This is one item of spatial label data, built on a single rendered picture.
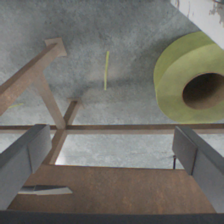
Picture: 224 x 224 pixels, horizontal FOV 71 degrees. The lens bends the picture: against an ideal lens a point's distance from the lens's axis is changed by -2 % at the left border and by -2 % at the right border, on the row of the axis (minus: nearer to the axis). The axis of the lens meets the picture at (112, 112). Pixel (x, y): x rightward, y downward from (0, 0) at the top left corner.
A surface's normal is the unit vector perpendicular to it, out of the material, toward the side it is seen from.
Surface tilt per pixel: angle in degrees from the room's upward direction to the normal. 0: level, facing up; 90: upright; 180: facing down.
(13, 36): 0
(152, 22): 0
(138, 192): 90
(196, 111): 0
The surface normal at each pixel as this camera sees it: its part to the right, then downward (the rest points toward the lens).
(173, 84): -0.12, 0.65
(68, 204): -0.14, -0.76
